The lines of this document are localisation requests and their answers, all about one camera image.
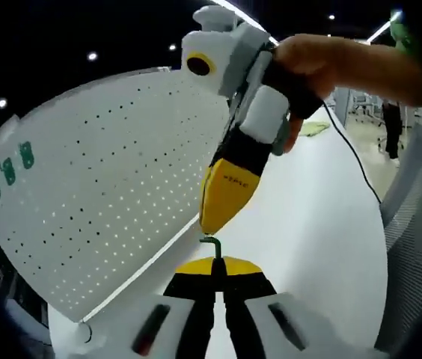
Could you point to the grey mesh office chair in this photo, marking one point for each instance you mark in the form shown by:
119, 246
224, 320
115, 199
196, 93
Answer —
420, 224

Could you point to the group of ceiling spotlights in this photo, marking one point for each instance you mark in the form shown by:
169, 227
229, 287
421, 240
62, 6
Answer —
92, 56

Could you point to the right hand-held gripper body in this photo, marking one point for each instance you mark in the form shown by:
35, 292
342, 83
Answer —
226, 48

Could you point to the green peg hook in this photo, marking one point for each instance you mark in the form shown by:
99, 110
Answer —
217, 250

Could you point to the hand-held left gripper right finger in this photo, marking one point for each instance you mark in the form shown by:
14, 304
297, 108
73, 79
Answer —
248, 284

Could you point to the person's right hand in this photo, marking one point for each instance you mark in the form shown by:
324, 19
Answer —
308, 60

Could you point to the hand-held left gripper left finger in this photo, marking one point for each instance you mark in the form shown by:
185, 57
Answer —
192, 284

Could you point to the yellow-green cloth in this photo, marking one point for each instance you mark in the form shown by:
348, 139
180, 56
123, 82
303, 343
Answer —
317, 129

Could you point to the white perforated mounting plate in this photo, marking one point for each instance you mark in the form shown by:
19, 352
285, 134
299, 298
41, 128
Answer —
102, 187

